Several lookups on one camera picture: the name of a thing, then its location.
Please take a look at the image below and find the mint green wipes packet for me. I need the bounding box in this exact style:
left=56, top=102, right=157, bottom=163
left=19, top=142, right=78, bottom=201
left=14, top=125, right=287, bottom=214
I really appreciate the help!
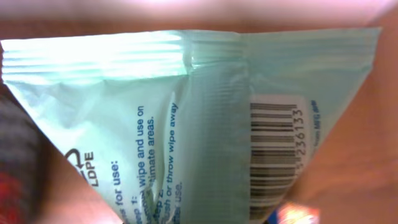
left=1, top=28, right=381, bottom=223

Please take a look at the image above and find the colourful tissue multipack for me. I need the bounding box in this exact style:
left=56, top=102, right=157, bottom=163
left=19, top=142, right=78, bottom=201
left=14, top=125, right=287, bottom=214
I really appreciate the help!
left=266, top=202, right=320, bottom=224

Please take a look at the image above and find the orange pasta package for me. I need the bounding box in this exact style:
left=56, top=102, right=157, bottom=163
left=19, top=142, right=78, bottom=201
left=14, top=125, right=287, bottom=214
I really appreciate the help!
left=1, top=170, right=31, bottom=224

